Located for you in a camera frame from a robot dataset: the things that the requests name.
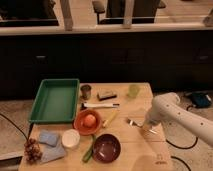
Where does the small metal cup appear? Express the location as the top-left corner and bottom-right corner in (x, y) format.
(81, 84), (91, 100)

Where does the orange fruit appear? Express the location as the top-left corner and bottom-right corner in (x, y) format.
(83, 114), (96, 128)

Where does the dark blue bag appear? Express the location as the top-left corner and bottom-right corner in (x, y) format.
(185, 92), (212, 108)

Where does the light green plastic cup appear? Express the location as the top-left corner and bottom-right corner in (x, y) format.
(128, 84), (140, 98)

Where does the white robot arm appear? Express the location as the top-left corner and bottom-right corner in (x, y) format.
(142, 92), (213, 147)

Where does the office chair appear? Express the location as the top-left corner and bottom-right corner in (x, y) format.
(92, 0), (166, 25)

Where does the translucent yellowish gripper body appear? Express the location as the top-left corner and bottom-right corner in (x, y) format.
(141, 122), (156, 134)

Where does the black floor cable right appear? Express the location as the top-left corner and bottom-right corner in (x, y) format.
(165, 104), (200, 171)

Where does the black brown eraser block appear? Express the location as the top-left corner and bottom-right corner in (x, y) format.
(97, 91), (117, 101)

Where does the white small bowl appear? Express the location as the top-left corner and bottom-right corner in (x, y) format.
(62, 129), (80, 149)

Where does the purple bowl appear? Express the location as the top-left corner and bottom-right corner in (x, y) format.
(92, 134), (121, 163)

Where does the orange bowl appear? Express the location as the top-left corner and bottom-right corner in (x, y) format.
(74, 109), (102, 135)

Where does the green plastic tray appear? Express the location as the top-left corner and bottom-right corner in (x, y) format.
(29, 79), (79, 124)

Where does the silver metal fork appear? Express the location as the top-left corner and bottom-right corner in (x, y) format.
(126, 117), (158, 135)

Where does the grey blue cloth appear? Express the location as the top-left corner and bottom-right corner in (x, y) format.
(41, 141), (66, 163)

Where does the bunch of brown grapes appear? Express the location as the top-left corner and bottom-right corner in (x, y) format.
(24, 138), (42, 164)

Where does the white handled knife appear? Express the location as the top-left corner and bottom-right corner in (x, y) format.
(80, 103), (120, 109)

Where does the black cable left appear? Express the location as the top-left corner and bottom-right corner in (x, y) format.
(0, 112), (35, 141)

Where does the blue sponge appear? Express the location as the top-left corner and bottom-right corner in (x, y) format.
(38, 130), (59, 146)

